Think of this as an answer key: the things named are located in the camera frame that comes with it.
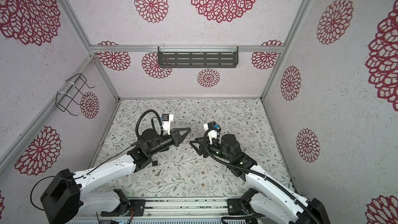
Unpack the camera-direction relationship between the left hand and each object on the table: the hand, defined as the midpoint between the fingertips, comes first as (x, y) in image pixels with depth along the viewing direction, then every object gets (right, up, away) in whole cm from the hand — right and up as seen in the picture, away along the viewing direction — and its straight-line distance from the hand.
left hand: (190, 131), depth 72 cm
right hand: (+1, -3, -2) cm, 4 cm away
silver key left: (-18, -25, +12) cm, 33 cm away
